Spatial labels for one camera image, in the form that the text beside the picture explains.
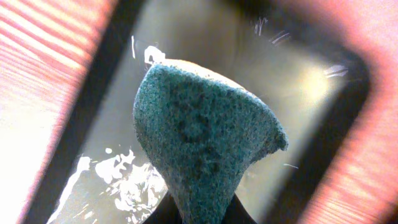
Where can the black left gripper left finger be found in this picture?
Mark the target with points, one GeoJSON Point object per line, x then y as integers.
{"type": "Point", "coordinates": [165, 213]}

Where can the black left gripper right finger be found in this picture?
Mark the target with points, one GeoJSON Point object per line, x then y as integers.
{"type": "Point", "coordinates": [236, 213]}

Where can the green and yellow sponge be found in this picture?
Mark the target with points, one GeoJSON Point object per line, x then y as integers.
{"type": "Point", "coordinates": [201, 131]}

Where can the black rectangular tray green liquid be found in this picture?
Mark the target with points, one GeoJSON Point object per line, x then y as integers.
{"type": "Point", "coordinates": [314, 85]}

